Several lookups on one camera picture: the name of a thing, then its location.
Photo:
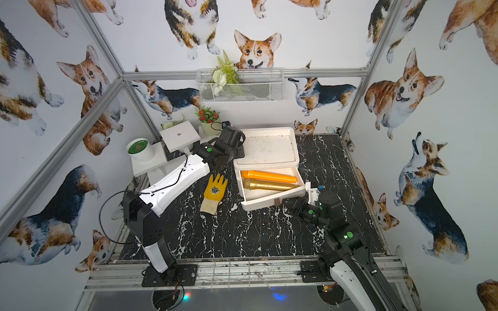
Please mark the green pot red flowers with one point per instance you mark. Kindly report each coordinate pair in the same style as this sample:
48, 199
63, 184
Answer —
209, 121

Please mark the yellow work glove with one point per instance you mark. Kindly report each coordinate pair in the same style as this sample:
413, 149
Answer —
213, 194

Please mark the white drawer cabinet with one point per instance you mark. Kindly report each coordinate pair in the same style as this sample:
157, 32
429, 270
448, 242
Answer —
272, 150

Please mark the orange microphone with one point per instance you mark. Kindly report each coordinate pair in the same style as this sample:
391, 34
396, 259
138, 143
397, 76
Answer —
268, 176

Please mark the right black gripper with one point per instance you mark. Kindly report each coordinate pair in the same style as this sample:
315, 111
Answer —
299, 206

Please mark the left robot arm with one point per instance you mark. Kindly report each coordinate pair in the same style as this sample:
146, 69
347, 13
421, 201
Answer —
143, 210

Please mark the white wire wall basket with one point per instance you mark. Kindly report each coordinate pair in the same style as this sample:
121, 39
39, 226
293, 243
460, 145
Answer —
256, 85

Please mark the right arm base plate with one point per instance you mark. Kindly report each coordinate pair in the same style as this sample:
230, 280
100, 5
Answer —
315, 271

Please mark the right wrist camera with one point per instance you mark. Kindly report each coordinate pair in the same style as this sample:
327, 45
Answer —
313, 191

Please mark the small white flower plant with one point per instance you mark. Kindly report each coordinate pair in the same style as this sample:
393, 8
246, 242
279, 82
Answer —
170, 124

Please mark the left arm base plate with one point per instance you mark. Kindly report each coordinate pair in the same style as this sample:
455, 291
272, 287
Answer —
183, 274

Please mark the white cup green inside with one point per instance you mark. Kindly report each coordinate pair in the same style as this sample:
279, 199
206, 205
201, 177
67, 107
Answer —
140, 150

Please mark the white stepped display shelf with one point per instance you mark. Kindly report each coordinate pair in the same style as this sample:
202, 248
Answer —
180, 137

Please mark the gold microphone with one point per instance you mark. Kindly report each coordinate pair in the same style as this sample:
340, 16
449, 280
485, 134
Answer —
252, 184

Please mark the green fern plant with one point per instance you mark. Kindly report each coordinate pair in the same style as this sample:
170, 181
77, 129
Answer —
224, 74

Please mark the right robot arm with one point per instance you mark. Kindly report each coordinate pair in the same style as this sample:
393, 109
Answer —
348, 261

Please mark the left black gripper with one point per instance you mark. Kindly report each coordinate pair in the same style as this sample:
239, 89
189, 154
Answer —
237, 151

